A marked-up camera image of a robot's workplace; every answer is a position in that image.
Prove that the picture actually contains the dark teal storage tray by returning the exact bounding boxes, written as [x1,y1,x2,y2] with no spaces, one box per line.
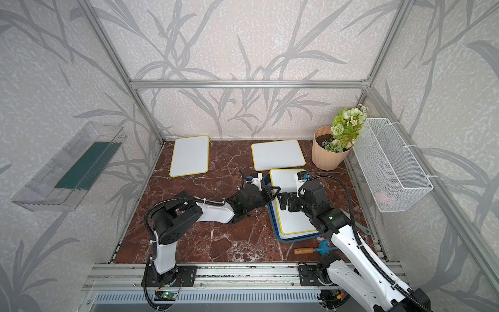
[263,168,320,243]

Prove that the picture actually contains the yellow framed whiteboard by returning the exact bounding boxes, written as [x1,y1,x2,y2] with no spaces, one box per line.
[170,135,209,178]
[269,168,320,237]
[252,140,306,171]

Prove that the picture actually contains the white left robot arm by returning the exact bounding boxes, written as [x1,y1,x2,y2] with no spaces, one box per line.
[143,172,281,276]

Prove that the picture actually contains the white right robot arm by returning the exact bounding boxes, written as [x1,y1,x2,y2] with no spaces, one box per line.
[279,170,431,311]

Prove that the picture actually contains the beige flower pot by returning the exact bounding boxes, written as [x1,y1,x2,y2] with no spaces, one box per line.
[312,126,350,171]

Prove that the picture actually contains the pink object in basket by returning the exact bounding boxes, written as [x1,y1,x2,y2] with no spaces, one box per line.
[374,191,396,207]

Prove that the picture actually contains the green white artificial flowers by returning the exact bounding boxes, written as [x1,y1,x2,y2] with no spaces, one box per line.
[319,105,368,153]

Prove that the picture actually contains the green circuit board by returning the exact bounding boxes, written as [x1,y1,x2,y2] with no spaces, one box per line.
[154,290,178,302]

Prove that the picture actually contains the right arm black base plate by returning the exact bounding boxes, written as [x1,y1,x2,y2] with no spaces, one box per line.
[297,262,333,287]

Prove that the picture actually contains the white wire mesh basket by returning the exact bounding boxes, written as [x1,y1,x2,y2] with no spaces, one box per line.
[353,118,434,213]

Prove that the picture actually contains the right circuit board with wires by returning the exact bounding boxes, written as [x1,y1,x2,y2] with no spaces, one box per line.
[317,289,350,309]

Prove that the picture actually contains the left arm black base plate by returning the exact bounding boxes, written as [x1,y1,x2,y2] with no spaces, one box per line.
[141,265,197,288]

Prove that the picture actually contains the aluminium front rail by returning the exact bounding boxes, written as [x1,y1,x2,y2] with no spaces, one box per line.
[81,262,410,292]

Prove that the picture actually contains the clear plastic wall shelf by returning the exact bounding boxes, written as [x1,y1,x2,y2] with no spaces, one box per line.
[12,122,127,212]

